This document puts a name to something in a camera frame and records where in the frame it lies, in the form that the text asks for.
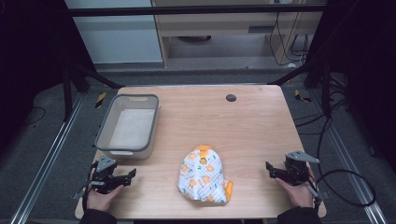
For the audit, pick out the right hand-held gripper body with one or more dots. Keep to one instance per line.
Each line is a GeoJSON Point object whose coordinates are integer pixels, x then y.
{"type": "Point", "coordinates": [295, 169]}

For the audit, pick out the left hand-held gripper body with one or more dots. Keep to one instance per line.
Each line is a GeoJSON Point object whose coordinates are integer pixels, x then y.
{"type": "Point", "coordinates": [104, 174]}

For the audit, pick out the grey plastic bin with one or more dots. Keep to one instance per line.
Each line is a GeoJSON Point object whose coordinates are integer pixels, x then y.
{"type": "Point", "coordinates": [132, 129]}

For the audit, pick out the white orange printed oven mitt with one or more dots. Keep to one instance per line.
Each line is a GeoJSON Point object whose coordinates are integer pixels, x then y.
{"type": "Point", "coordinates": [202, 177]}

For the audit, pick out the person's right hand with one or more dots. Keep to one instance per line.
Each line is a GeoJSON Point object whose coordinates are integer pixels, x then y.
{"type": "Point", "coordinates": [297, 194]}

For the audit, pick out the person's left hand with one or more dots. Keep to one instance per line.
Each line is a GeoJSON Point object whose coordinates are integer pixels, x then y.
{"type": "Point", "coordinates": [101, 200]}

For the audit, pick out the yellow black tape marker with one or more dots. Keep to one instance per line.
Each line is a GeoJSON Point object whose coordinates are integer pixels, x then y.
{"type": "Point", "coordinates": [301, 96]}
{"type": "Point", "coordinates": [101, 99]}

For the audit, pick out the round grey table grommet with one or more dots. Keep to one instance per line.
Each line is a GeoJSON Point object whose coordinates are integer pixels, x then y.
{"type": "Point", "coordinates": [231, 98]}

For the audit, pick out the white plug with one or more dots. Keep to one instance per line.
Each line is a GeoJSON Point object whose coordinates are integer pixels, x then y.
{"type": "Point", "coordinates": [291, 65]}

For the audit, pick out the white cabinet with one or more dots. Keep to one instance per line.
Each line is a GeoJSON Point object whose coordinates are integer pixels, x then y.
{"type": "Point", "coordinates": [118, 37]}

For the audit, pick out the light wooden desk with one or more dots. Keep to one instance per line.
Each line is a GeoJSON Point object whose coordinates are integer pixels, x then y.
{"type": "Point", "coordinates": [218, 26]}

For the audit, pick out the aluminium floor rail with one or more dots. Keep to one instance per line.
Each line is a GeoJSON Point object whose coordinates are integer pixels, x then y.
{"type": "Point", "coordinates": [348, 161]}
{"type": "Point", "coordinates": [49, 155]}

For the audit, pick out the black frame post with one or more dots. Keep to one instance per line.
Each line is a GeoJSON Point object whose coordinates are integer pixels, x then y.
{"type": "Point", "coordinates": [67, 93]}

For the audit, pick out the black diagonal frame strut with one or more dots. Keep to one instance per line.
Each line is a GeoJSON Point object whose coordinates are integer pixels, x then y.
{"type": "Point", "coordinates": [295, 74]}
{"type": "Point", "coordinates": [99, 76]}

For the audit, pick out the black horizontal frame bar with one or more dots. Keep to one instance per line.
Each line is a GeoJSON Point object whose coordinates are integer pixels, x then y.
{"type": "Point", "coordinates": [186, 10]}

